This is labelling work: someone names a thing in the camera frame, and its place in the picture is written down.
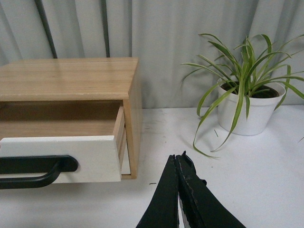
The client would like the white top drawer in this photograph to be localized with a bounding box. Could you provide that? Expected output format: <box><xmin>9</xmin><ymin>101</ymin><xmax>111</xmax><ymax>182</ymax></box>
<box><xmin>0</xmin><ymin>102</ymin><xmax>126</xmax><ymax>183</ymax></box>

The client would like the wooden drawer cabinet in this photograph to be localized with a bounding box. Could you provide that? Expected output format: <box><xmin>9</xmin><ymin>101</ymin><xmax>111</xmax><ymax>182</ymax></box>
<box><xmin>0</xmin><ymin>57</ymin><xmax>142</xmax><ymax>180</ymax></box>

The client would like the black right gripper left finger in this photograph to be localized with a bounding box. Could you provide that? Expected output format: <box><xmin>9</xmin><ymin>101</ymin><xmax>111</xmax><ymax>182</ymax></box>
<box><xmin>137</xmin><ymin>155</ymin><xmax>179</xmax><ymax>228</ymax></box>

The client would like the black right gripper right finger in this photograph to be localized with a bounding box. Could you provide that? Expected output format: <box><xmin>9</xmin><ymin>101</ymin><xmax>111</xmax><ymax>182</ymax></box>
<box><xmin>176</xmin><ymin>152</ymin><xmax>244</xmax><ymax>228</ymax></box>

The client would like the white plant pot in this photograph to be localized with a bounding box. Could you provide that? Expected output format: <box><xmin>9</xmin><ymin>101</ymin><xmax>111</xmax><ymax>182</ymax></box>
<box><xmin>217</xmin><ymin>80</ymin><xmax>285</xmax><ymax>136</ymax></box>

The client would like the black drawer handle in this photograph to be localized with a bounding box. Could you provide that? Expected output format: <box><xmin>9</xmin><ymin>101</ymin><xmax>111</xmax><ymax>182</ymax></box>
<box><xmin>0</xmin><ymin>155</ymin><xmax>78</xmax><ymax>190</ymax></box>

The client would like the right spider plant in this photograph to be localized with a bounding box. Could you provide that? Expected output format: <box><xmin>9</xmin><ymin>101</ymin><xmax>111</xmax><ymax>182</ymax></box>
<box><xmin>180</xmin><ymin>33</ymin><xmax>304</xmax><ymax>159</ymax></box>

